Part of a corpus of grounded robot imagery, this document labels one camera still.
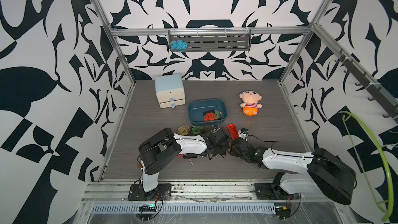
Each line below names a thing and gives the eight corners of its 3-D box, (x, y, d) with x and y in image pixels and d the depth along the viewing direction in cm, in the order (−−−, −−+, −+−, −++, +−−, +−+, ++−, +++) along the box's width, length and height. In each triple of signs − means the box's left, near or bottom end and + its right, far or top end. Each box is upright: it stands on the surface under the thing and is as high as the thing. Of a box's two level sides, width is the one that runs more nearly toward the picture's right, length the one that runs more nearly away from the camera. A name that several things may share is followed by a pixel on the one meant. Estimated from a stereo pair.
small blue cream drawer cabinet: (157, 109, 107) (151, 93, 94) (163, 80, 124) (158, 64, 112) (185, 109, 107) (183, 93, 94) (187, 80, 124) (185, 64, 112)
